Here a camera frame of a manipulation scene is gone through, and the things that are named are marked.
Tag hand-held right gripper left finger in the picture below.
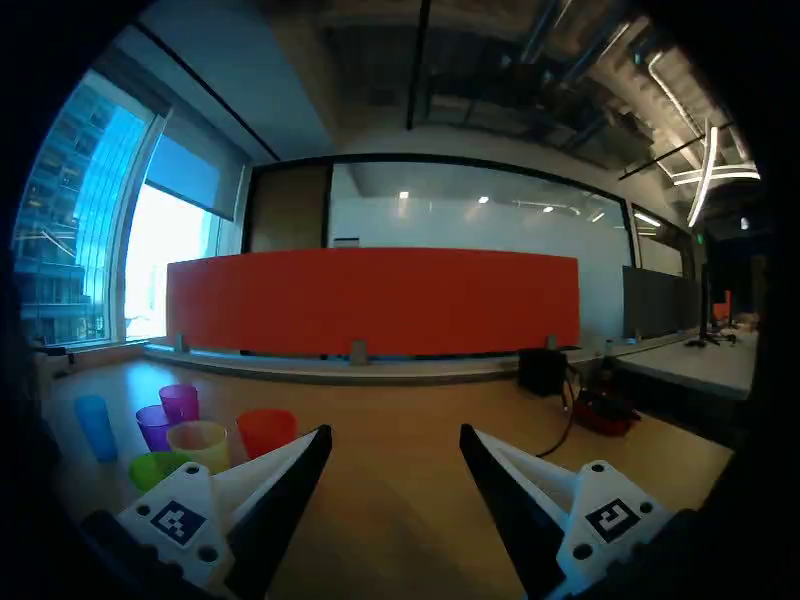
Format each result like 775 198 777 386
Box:
82 424 334 600

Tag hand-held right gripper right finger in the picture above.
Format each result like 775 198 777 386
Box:
459 423 720 600

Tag green plastic cup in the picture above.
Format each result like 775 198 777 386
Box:
128 451 194 495

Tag yellow plastic cup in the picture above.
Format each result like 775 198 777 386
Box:
166 420 233 475

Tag purple plastic cup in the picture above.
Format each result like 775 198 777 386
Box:
134 404 174 454
157 383 201 426

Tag red and black device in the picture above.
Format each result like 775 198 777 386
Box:
572 368 643 438

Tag red plastic cup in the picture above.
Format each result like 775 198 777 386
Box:
235 409 298 463

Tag blue plastic cup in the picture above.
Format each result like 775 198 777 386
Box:
73 394 119 464

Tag black box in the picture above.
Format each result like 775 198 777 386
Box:
517 347 569 398

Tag white desk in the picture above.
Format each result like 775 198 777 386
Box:
609 329 761 401

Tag grey desk screen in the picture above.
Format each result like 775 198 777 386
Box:
620 264 706 342

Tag monitor stand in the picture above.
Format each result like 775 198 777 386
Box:
682 265 739 349

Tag red desk screen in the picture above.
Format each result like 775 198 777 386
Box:
142 246 583 386

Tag black cable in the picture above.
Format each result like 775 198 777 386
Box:
534 359 579 461

